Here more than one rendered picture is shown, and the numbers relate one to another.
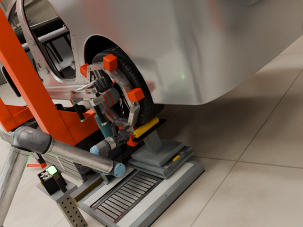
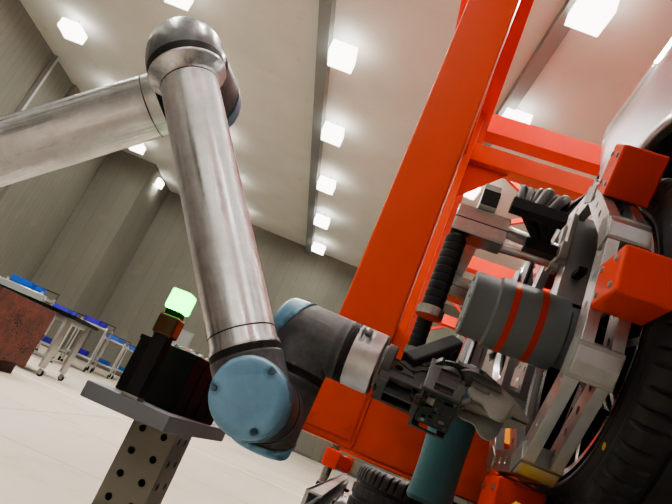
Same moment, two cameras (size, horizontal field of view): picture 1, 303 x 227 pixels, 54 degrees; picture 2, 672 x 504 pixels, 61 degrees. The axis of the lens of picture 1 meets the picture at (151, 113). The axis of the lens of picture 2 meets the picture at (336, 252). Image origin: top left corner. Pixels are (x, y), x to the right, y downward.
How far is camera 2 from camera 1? 1.54 m
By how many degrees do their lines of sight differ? 58
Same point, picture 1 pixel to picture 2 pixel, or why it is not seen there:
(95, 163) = (212, 252)
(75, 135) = (372, 428)
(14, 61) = (418, 159)
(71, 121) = not seen: hidden behind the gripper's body
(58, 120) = not seen: hidden behind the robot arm
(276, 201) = not seen: outside the picture
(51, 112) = (380, 312)
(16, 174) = (74, 113)
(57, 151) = (174, 92)
